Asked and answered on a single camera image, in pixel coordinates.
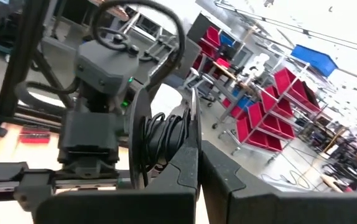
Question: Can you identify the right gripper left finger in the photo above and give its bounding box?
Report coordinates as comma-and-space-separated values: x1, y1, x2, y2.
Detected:
35, 136, 201, 224

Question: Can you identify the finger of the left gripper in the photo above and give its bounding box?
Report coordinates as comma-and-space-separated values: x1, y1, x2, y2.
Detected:
12, 172, 55, 214

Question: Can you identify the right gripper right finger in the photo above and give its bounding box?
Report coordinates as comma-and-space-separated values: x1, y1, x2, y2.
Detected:
200, 139, 357, 224

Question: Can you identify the black cord spool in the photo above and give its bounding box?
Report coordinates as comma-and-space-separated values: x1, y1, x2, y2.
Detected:
127, 86, 203, 191

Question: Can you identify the red ridged block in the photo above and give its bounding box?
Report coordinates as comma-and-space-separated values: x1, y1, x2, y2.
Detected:
19, 125, 52, 145

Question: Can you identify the red storage bin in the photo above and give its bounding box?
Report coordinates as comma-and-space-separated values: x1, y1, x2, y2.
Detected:
261, 85, 294, 118
273, 67, 322, 113
247, 101, 296, 140
203, 26, 222, 48
236, 116, 284, 153

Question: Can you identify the metal shelf rack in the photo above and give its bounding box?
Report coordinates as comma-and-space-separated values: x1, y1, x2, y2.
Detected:
211, 44, 341, 165

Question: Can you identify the black storage bin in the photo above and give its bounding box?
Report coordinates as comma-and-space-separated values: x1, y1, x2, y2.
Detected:
302, 81, 322, 109

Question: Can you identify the grey office chair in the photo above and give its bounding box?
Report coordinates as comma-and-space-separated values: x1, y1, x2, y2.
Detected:
183, 67, 217, 108

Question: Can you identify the blue storage bin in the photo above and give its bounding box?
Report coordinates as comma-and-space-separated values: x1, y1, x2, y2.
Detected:
290, 44, 340, 78

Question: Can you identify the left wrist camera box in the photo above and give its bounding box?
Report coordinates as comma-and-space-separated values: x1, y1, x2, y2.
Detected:
57, 110, 127, 164

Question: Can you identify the black aluminium table frame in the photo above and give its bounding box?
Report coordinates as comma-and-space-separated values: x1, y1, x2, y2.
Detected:
0, 0, 104, 139

